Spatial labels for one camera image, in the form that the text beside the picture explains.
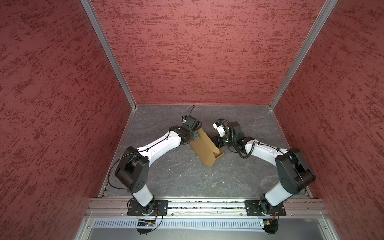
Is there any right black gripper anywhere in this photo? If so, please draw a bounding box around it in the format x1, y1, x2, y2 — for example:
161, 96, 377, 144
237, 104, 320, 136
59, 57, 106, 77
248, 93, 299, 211
206, 133, 236, 148

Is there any brown cardboard box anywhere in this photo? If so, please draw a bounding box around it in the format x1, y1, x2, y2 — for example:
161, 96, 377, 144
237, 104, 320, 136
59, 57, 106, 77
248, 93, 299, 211
190, 129, 224, 168

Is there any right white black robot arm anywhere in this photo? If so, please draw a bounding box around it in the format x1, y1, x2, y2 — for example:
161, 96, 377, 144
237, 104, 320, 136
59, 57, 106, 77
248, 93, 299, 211
211, 135, 316, 216

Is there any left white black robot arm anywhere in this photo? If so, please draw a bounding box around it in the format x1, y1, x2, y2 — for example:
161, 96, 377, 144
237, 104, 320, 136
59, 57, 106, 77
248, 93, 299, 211
115, 126, 200, 209

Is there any right small circuit board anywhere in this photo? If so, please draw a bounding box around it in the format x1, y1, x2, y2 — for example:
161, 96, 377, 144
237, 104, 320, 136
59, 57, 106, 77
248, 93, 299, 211
263, 219, 275, 229

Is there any small circuit board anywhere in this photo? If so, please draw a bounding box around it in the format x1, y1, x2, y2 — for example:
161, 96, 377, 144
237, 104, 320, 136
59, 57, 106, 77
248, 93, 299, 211
137, 219, 157, 228
263, 219, 275, 229

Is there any left small circuit board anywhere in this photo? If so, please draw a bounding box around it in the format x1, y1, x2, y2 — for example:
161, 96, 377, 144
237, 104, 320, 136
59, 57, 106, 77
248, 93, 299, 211
137, 219, 157, 228

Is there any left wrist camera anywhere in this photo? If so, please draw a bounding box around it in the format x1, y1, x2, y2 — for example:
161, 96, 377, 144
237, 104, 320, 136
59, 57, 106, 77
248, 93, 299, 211
182, 115, 202, 132

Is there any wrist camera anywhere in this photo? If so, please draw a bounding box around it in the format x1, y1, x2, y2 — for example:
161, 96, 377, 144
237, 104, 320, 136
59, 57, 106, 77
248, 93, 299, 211
182, 115, 202, 132
212, 119, 243, 142

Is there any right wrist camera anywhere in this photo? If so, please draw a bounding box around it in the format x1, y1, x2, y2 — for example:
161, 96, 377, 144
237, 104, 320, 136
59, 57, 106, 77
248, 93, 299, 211
212, 119, 243, 142

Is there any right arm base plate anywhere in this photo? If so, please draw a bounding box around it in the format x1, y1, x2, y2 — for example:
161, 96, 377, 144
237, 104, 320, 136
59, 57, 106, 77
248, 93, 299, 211
244, 200, 287, 217

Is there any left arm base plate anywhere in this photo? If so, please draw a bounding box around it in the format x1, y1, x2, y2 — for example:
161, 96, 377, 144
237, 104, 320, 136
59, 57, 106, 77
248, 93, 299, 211
127, 199, 169, 217

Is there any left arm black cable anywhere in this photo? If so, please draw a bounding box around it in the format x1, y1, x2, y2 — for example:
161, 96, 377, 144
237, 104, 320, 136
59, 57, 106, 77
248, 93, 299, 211
107, 104, 196, 191

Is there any aluminium front rail frame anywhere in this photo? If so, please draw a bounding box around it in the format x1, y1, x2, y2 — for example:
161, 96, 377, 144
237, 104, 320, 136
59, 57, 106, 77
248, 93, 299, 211
75, 197, 339, 240

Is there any left aluminium corner post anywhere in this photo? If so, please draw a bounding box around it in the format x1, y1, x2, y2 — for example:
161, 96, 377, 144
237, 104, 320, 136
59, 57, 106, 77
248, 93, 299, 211
81, 0, 137, 111

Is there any aluminium corner post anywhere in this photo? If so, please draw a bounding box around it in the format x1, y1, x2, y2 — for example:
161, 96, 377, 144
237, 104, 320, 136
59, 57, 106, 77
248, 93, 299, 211
269, 0, 339, 110
81, 0, 137, 111

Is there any right aluminium corner post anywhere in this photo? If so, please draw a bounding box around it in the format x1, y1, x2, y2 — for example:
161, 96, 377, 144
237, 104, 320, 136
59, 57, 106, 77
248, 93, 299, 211
269, 0, 339, 110

